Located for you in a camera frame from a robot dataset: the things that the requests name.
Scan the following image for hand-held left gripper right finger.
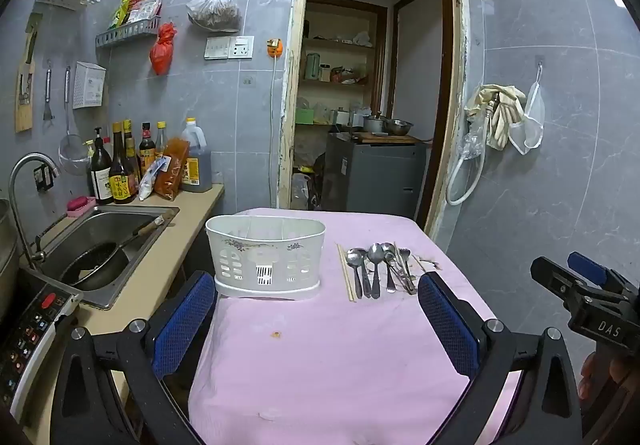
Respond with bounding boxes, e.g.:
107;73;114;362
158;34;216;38
417;271;583;445

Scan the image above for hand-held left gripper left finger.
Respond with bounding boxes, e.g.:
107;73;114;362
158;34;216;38
50;270;218;445

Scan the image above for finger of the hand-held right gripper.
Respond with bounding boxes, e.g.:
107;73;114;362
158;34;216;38
531;256;581;311
568;251;638;293

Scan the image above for metal spoon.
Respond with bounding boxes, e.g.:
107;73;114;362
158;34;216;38
385;251;415;296
380;242;397;294
367;243;385;299
347;248;372;299

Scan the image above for metal fork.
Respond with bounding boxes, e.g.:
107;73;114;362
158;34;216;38
398;248;419;295

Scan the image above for white plastic utensil holder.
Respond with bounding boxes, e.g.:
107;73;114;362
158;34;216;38
205;215;327;300

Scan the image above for person's right hand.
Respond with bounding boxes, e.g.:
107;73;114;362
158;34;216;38
579;354;638;399

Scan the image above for beige kitchen counter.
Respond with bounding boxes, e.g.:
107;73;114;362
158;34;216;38
22;185;225;445

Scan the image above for pink tablecloth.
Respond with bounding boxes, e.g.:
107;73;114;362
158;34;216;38
187;208;523;445

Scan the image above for steel sink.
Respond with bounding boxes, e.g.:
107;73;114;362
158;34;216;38
35;205;180;310

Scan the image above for white blue packet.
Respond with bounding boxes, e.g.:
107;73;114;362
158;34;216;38
138;159;169;202

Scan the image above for soy sauce bottle yellow label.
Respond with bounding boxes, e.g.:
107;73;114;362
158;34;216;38
108;122;137;204

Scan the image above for induction cooker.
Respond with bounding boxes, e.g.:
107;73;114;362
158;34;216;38
0;267;84;426

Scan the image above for orange spice bag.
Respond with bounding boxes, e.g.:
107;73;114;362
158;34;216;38
155;137;190;202

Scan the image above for pink sponge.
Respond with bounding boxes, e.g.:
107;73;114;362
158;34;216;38
67;196;96;218

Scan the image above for clear plastic bag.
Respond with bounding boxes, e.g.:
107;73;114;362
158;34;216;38
457;120;486;162

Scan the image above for large dark liquid jug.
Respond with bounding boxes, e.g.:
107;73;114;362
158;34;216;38
180;118;213;194

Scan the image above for grey cabinet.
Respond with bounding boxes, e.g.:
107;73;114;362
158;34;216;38
322;133;432;222

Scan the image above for dark pump bottle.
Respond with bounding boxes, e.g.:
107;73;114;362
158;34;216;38
89;127;114;204

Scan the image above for cream rubber gloves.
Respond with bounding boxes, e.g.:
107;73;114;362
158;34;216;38
465;84;527;150

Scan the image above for dark bottle red label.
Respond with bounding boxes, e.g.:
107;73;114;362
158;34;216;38
138;123;156;176

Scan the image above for dark sauce bottle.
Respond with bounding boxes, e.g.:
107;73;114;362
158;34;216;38
122;119;142;186

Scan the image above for yellow cap sauce bottle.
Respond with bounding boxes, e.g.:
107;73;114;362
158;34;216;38
154;121;169;160

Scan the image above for metal strainer ladle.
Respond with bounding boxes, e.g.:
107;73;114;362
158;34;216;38
58;66;92;176

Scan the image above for metal faucet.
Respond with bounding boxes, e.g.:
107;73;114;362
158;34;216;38
9;153;61;271

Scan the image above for red plastic bag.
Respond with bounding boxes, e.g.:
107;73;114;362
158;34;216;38
150;22;178;76

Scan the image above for wooden shelf unit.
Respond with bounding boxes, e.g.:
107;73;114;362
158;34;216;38
294;0;389;138

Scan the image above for seasoning packets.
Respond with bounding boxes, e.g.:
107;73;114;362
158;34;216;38
109;0;164;29

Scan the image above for black pan wooden handle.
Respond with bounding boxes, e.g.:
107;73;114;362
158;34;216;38
60;215;166;291

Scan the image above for white hose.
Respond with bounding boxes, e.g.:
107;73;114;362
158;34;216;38
445;115;487;207

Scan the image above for white power cable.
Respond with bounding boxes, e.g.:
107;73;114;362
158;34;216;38
269;58;280;208

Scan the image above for wooden door frame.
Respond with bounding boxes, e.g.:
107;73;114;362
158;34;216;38
276;0;472;253

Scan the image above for white wall box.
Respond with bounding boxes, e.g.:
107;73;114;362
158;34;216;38
73;62;107;110

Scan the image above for white wall switch panel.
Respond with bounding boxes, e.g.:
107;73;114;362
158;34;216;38
204;36;231;60

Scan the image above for white wall socket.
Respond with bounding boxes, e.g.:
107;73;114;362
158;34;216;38
229;36;255;60

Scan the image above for metal wall rack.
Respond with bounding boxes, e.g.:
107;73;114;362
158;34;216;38
96;16;162;49

